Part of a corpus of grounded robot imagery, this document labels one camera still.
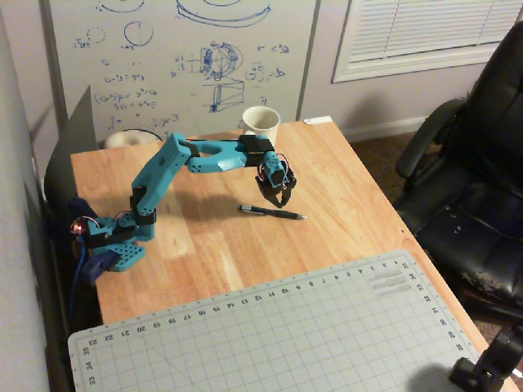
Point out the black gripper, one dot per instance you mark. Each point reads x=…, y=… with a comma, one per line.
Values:
x=274, y=189

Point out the black ballpoint pen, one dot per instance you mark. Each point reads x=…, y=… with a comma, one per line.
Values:
x=269, y=212

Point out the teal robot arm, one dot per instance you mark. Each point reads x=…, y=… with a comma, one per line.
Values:
x=159, y=167

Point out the white ceramic mug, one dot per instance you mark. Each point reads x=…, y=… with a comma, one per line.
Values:
x=263, y=122

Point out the small white plastic piece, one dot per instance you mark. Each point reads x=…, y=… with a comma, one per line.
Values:
x=318, y=119

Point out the grey gridded cutting mat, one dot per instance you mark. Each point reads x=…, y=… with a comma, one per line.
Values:
x=265, y=339

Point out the white round spool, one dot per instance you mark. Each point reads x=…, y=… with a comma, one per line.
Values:
x=122, y=139

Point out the whiteboard with blue drawings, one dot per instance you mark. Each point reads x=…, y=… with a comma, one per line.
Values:
x=184, y=53

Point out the dark blue table clamp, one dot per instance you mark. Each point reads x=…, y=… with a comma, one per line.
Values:
x=96, y=267

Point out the black leather office chair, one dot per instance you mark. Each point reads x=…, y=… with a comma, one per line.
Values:
x=482, y=171

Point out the dark grey flat panel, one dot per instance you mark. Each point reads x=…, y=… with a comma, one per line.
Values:
x=75, y=134

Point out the white window blinds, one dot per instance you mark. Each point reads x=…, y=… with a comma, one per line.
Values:
x=429, y=32

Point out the black camera stand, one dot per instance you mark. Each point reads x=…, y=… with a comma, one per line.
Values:
x=490, y=363

